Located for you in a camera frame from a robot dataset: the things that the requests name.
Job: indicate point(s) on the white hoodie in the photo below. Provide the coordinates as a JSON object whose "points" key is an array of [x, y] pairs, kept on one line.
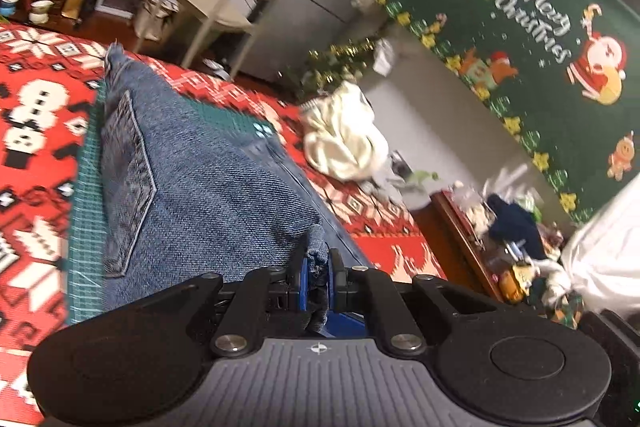
{"points": [[345, 132]]}

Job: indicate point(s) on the blue white bowl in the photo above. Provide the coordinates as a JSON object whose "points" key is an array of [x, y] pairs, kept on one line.
{"points": [[9, 4]]}

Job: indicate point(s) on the white ribbon bow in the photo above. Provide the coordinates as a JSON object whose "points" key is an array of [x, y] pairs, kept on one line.
{"points": [[385, 57]]}

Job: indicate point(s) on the yellow plush toy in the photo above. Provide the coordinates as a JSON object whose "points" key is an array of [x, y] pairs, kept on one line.
{"points": [[515, 284]]}

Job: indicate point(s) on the green artificial sprig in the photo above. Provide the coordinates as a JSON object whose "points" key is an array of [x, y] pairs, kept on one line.
{"points": [[424, 177]]}

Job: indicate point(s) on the red patterned blanket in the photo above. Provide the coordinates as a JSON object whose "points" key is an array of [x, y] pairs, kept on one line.
{"points": [[40, 157]]}

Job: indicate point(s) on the blue denim shorts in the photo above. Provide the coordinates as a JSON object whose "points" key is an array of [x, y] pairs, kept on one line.
{"points": [[200, 197]]}

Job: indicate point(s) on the wooden nightstand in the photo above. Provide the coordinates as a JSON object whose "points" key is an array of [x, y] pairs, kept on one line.
{"points": [[460, 237]]}

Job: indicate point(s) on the green Christmas wall cloth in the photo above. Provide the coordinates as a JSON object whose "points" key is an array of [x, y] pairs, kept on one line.
{"points": [[500, 57]]}

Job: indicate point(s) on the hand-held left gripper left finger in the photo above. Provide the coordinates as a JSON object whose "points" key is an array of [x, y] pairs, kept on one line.
{"points": [[301, 282]]}

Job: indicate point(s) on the white tote bag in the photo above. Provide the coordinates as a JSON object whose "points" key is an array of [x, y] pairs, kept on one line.
{"points": [[156, 14]]}

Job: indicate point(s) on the white cloth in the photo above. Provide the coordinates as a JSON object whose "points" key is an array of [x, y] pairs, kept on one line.
{"points": [[605, 252]]}

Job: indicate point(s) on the navy blue cloth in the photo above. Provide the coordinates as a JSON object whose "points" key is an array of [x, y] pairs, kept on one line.
{"points": [[520, 227]]}

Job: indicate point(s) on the green cutting mat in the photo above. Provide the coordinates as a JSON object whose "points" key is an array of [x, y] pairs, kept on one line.
{"points": [[82, 227]]}

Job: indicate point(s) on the white ceramic pot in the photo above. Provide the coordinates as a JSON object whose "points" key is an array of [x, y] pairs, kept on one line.
{"points": [[41, 12]]}

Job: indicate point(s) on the small Christmas tree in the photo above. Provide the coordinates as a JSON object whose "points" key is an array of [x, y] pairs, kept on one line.
{"points": [[325, 67]]}

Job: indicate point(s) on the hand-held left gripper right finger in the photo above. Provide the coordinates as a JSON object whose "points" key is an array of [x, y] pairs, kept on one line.
{"points": [[336, 279]]}

